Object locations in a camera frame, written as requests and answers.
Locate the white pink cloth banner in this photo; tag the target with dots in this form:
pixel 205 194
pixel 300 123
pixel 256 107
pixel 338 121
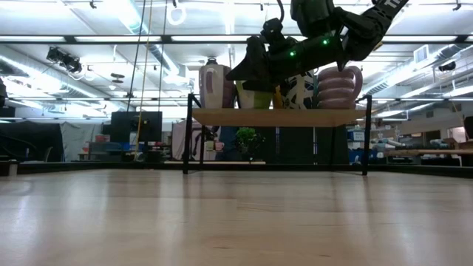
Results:
pixel 179 140

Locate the black ceiling camera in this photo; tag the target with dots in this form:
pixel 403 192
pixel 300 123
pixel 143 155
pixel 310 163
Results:
pixel 447 66

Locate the wooden background table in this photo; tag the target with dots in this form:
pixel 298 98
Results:
pixel 425 151

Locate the black ceiling spotlight cluster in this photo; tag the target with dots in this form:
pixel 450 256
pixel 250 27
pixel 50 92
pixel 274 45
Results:
pixel 63 59

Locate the white ceiling air vent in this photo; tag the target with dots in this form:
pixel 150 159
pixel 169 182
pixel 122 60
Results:
pixel 422 54

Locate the potted green plant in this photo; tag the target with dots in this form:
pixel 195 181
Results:
pixel 245 138

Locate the grey hanging cloth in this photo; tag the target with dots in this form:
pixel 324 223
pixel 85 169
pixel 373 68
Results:
pixel 79 140

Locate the wooden shelf black legs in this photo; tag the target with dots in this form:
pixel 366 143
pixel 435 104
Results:
pixel 277 117

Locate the yellow mug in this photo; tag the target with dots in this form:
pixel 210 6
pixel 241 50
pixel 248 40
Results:
pixel 277 99

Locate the green white mug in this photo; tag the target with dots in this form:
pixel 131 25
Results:
pixel 255 100

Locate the black pendant lamp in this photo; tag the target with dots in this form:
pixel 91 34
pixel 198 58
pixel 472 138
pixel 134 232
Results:
pixel 212 62

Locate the black aluminium table frame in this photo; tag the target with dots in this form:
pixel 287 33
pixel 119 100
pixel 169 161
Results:
pixel 111 168

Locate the white blue storage box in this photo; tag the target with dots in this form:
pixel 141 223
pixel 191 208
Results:
pixel 357 136

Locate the mauve ribbed mug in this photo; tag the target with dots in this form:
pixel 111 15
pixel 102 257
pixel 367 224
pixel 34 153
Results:
pixel 338 90

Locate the black ceiling light rail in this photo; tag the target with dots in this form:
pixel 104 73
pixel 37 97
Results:
pixel 166 38

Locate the small pink background mug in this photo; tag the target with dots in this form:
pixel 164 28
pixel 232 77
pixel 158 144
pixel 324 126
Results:
pixel 219 146

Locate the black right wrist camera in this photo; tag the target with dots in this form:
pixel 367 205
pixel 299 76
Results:
pixel 273 31

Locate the blue storage bins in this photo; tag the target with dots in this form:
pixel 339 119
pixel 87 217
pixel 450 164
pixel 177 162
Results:
pixel 369 157

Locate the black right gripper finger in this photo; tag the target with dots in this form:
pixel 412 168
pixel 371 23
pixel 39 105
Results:
pixel 268 85
pixel 255 63

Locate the blue white leaf-pattern mug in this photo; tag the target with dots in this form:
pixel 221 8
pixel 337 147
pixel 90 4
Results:
pixel 301 96

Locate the black background monitor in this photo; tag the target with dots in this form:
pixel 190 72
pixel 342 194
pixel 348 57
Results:
pixel 136 125

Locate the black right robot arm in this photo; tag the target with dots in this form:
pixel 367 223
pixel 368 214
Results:
pixel 366 33

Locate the white purple striped mug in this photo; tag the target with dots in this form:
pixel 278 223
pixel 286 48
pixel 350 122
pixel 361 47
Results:
pixel 214 92

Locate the black curtain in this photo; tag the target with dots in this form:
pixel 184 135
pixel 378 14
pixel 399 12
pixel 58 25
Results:
pixel 33 140

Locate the black room divider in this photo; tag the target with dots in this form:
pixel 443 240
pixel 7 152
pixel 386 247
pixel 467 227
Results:
pixel 295 146

